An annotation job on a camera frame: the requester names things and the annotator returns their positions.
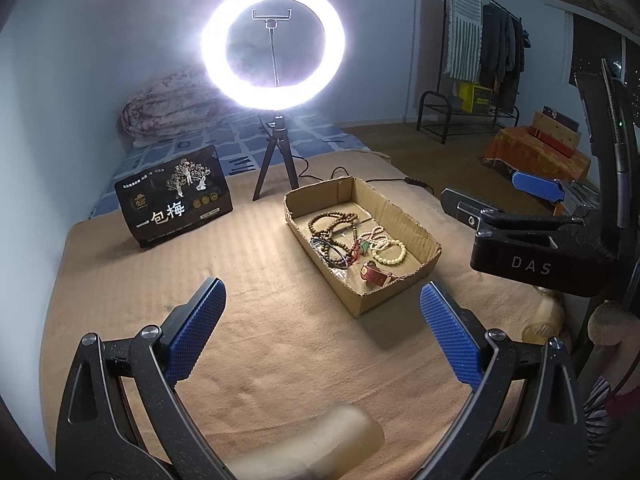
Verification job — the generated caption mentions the window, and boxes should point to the window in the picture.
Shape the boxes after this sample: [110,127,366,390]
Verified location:
[565,7,640,127]

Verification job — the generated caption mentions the person's right hand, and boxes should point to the person's right hand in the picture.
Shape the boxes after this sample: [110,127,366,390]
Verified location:
[589,304,640,346]

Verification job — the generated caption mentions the cream bead bracelet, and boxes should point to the cream bead bracelet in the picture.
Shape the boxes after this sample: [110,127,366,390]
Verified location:
[375,240,407,267]

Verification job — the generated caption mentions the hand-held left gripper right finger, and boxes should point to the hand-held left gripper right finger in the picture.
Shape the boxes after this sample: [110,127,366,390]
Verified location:
[419,281,589,480]

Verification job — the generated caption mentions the black low shelf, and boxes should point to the black low shelf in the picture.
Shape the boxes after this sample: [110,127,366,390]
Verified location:
[417,90,521,144]

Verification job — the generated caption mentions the ring light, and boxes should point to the ring light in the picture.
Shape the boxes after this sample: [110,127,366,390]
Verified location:
[200,0,349,111]

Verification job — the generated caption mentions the dark bangle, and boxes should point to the dark bangle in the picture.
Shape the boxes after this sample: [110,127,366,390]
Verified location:
[310,237,354,269]

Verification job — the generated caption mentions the black snack bag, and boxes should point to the black snack bag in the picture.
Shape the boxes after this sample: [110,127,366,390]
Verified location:
[115,145,235,250]

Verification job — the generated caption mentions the white bead bracelet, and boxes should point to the white bead bracelet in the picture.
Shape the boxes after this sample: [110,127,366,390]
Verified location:
[357,227,389,252]

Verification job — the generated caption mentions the dark flat box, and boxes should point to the dark flat box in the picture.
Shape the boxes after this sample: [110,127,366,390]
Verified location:
[542,105,582,132]

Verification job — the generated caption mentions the blue patterned sheet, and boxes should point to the blue patterned sheet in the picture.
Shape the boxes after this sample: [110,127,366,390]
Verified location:
[87,114,373,219]

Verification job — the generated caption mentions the orange cloth covered table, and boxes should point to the orange cloth covered table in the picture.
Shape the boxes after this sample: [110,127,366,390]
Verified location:
[482,125,592,182]

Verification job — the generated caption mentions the long brown bead necklace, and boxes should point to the long brown bead necklace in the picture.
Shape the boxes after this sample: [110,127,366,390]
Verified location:
[307,211,361,242]

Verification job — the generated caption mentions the cardboard box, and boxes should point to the cardboard box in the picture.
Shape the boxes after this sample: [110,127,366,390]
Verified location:
[284,176,443,319]

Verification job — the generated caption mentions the black tripod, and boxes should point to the black tripod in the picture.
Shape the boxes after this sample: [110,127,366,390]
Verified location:
[252,112,301,202]

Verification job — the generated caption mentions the red-brown leather bracelet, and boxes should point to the red-brown leather bracelet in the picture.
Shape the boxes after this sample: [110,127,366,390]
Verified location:
[361,260,399,289]

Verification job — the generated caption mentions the striped clothing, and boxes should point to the striped clothing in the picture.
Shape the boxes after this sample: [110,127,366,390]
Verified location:
[581,376,616,463]

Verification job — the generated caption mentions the dark brown bead bracelet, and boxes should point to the dark brown bead bracelet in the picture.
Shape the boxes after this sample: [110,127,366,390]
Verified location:
[320,240,352,262]

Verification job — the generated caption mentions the black power cable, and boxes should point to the black power cable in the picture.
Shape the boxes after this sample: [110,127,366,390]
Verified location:
[295,154,437,194]

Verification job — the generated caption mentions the folded floral quilt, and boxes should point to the folded floral quilt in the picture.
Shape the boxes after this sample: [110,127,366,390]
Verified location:
[119,65,236,149]

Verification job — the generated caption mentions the yellow crate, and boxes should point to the yellow crate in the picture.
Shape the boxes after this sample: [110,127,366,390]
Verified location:
[458,81,496,114]

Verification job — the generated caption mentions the dark hanging clothes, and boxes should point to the dark hanging clothes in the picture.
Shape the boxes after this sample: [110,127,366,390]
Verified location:
[479,2,527,117]

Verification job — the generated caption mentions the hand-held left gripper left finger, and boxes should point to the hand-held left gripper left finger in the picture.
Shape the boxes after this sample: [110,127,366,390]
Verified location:
[55,276,228,480]

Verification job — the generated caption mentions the tan gift box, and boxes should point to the tan gift box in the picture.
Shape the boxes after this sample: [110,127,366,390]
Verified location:
[530,111,584,159]

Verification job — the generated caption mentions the striped towel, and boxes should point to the striped towel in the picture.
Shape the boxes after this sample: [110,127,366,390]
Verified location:
[446,0,484,81]

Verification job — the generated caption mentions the phone clamp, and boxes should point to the phone clamp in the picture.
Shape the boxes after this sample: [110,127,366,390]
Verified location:
[251,7,294,90]

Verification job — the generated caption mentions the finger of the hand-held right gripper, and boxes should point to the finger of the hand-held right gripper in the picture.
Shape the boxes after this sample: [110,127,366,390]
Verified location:
[512,170,567,204]
[441,187,585,234]

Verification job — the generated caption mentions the black clothes rack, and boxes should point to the black clothes rack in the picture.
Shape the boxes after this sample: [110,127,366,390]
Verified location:
[432,0,527,83]

